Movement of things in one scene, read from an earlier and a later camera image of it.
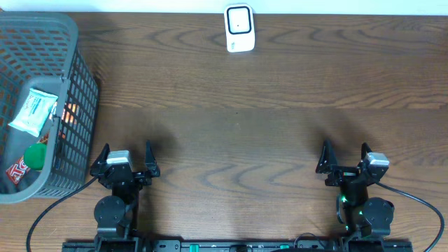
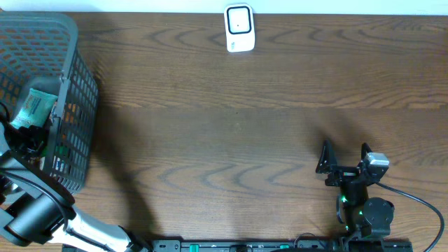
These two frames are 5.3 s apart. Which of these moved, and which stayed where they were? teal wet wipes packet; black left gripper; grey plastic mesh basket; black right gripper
Moved: black left gripper
Stayed: teal wet wipes packet; black right gripper; grey plastic mesh basket
